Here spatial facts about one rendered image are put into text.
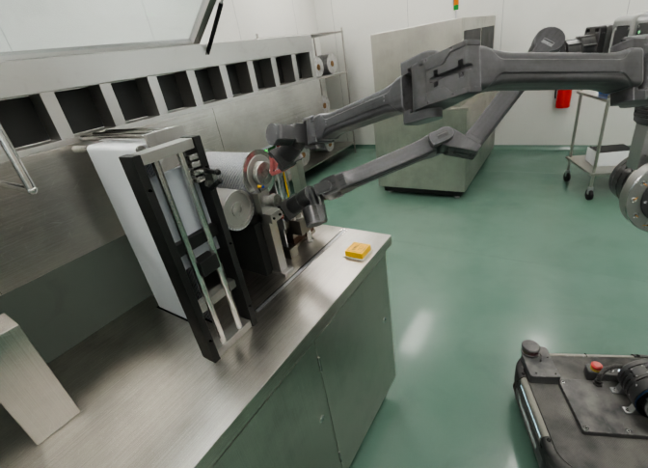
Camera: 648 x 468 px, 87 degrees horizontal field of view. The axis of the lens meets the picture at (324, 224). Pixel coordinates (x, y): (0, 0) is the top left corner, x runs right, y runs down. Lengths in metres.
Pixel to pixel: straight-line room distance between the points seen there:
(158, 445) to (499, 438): 1.40
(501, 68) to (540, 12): 4.65
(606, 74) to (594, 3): 4.51
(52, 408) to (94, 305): 0.35
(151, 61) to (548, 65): 1.10
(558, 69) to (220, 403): 0.90
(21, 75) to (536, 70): 1.12
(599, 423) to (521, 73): 1.34
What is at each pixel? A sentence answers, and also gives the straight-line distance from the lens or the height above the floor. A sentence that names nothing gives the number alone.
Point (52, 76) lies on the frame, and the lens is 1.20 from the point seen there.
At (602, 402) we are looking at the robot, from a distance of 1.76.
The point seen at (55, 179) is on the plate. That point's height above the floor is 1.36.
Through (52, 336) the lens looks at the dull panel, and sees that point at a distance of 1.28.
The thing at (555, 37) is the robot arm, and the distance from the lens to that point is 1.28.
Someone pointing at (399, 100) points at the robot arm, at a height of 1.46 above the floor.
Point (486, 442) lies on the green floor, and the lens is 1.85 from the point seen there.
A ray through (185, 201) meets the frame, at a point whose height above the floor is 1.31.
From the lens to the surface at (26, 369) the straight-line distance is 0.98.
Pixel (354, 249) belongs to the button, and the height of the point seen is 0.92.
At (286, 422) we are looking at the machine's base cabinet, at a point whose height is 0.68.
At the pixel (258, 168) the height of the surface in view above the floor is 1.27.
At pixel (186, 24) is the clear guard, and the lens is 1.41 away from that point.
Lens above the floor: 1.56
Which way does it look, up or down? 26 degrees down
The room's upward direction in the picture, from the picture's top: 10 degrees counter-clockwise
